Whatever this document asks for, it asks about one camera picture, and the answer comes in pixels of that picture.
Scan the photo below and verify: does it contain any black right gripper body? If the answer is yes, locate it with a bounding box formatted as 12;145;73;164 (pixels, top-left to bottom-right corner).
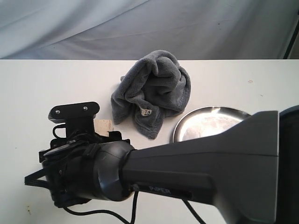
39;131;130;163

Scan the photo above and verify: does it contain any beige wooden block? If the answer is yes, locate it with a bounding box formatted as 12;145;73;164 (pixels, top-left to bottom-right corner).
94;119;114;137

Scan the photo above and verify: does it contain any grey fleece towel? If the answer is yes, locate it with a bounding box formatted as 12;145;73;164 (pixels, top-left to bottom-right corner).
111;50;191;140

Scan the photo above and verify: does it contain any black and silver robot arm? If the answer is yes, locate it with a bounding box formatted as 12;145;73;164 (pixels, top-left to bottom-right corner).
43;107;299;224

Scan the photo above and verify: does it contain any round stainless steel plate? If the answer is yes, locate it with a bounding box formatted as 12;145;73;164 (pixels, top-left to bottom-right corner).
171;106;250;143

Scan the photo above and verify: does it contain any grey backdrop curtain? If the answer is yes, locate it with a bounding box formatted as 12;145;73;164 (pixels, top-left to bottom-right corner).
0;0;299;60

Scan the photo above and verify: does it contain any black stand pole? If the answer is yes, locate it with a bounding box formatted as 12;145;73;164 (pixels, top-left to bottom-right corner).
283;12;299;60

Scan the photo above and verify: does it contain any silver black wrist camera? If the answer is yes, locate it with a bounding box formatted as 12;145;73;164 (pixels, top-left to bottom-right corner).
48;102;100;137

